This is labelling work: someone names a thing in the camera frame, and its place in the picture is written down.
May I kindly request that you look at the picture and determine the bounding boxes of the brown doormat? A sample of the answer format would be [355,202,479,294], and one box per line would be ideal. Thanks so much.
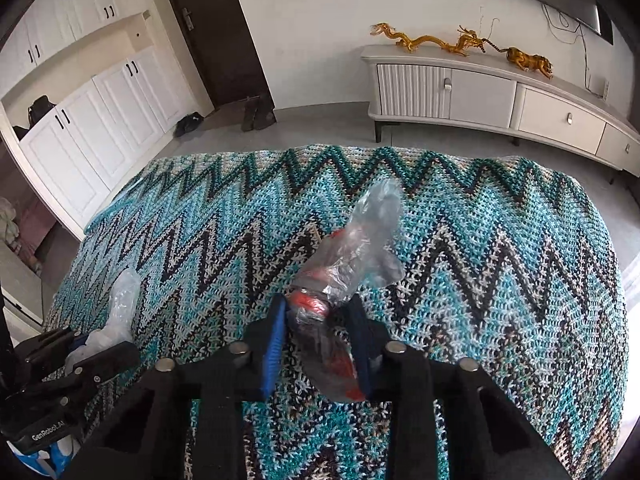
[202,101,246,121]

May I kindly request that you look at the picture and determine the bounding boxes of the white television stand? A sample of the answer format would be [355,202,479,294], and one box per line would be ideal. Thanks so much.
[361,44,640,185]

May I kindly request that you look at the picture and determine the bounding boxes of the black bag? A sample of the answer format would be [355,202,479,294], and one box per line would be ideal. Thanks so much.
[26,95,57,128]

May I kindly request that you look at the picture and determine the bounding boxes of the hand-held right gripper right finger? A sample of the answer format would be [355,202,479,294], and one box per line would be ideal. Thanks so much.
[344,296,571,480]

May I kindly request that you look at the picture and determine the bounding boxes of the white built-in cabinet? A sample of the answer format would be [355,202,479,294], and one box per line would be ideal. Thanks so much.
[0,0,216,243]

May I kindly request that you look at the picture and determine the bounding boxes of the golden dragon figurine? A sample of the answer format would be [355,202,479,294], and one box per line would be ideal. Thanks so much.
[452,24,508,57]
[370,22,463,56]

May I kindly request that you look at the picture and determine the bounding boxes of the clear red-printed plastic wrapper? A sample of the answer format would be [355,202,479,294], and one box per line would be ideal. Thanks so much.
[292,179,406,403]

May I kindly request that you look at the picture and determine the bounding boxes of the black shoes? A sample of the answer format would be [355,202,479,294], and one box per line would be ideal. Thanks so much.
[173,111,206,137]

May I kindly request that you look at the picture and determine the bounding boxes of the clear plastic bag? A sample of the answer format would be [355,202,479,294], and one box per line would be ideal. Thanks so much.
[65,267,143,371]

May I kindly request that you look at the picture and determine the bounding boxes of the brown boots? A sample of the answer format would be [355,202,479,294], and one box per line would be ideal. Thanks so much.
[240,95,277,132]

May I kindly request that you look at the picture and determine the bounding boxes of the zigzag knitted blanket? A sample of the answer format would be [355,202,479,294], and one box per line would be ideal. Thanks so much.
[42,145,628,480]

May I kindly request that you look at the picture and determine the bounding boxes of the pink cloth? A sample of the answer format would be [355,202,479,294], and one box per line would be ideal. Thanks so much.
[17,197,53,261]

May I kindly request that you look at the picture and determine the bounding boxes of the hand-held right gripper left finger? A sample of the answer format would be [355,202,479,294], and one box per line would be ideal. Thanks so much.
[62,292,290,480]

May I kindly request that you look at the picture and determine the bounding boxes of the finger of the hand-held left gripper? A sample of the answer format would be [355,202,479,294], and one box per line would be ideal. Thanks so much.
[52,341,142,392]
[14,326,90,370]

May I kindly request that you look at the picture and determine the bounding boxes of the television cables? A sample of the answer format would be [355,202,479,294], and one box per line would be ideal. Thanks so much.
[542,4,594,86]

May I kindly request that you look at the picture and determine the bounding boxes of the golden tiger figurine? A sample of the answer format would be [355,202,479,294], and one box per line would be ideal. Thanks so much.
[502,46,555,80]

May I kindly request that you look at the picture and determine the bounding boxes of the dark brown door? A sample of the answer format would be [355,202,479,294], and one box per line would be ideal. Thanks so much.
[156,0,277,111]

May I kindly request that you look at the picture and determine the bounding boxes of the person's left hand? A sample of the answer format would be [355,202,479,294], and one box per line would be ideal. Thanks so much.
[15,432,77,480]

